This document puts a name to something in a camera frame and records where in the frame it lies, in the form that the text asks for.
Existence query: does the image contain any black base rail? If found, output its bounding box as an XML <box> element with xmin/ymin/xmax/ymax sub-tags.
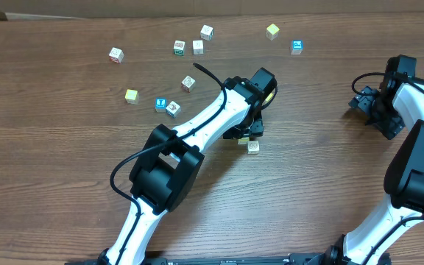
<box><xmin>64</xmin><ymin>252</ymin><xmax>392</xmax><ymax>265</ymax></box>

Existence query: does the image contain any engraved plain wooden block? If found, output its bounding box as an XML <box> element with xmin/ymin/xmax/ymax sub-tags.
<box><xmin>247</xmin><ymin>141</ymin><xmax>260</xmax><ymax>155</ymax></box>

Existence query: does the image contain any green B wooden block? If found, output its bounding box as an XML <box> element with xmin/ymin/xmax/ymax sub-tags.
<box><xmin>173</xmin><ymin>40</ymin><xmax>186</xmax><ymax>56</ymax></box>

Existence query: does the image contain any dark green J wooden block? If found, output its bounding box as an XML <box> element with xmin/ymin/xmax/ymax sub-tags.
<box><xmin>200</xmin><ymin>25</ymin><xmax>213</xmax><ymax>41</ymax></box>

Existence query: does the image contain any blue top turtle block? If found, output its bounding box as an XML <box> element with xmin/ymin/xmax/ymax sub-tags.
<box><xmin>291</xmin><ymin>40</ymin><xmax>303</xmax><ymax>55</ymax></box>

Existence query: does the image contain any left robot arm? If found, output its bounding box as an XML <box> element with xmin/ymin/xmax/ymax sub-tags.
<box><xmin>95</xmin><ymin>68</ymin><xmax>278</xmax><ymax>265</ymax></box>

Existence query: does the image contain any ice cream wooden block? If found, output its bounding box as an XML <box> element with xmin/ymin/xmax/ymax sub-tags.
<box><xmin>192</xmin><ymin>40</ymin><xmax>204</xmax><ymax>55</ymax></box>

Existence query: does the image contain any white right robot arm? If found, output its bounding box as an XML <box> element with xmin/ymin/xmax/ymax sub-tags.
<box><xmin>310</xmin><ymin>54</ymin><xmax>424</xmax><ymax>264</ymax></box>

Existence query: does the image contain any red C wooden block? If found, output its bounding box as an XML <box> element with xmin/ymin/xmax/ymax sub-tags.
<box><xmin>181</xmin><ymin>76</ymin><xmax>196</xmax><ymax>93</ymax></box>

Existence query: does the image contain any yellow top left block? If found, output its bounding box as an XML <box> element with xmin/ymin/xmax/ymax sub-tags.
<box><xmin>124</xmin><ymin>89</ymin><xmax>139</xmax><ymax>105</ymax></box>

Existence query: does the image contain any yellow S wooden block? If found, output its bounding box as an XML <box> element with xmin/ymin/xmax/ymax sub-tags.
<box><xmin>238</xmin><ymin>137</ymin><xmax>250</xmax><ymax>145</ymax></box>

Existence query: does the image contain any red U wooden block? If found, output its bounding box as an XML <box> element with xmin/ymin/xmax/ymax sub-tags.
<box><xmin>108</xmin><ymin>47</ymin><xmax>124</xmax><ymax>63</ymax></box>

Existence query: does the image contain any blue T wooden block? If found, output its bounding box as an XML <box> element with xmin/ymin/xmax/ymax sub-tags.
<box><xmin>155</xmin><ymin>98</ymin><xmax>167</xmax><ymax>112</ymax></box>

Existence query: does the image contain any brown cardboard backdrop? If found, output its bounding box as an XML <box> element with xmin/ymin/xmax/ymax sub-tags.
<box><xmin>0</xmin><ymin>0</ymin><xmax>424</xmax><ymax>21</ymax></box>

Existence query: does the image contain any red bird yellow block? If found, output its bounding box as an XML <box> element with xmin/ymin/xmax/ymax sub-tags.
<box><xmin>166</xmin><ymin>101</ymin><xmax>181</xmax><ymax>118</ymax></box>

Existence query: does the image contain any yellow top far block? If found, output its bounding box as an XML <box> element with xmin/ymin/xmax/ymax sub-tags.
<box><xmin>265</xmin><ymin>24</ymin><xmax>280</xmax><ymax>40</ymax></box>

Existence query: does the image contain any yellow top duck block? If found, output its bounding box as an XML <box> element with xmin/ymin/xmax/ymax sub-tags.
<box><xmin>264</xmin><ymin>93</ymin><xmax>274</xmax><ymax>104</ymax></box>

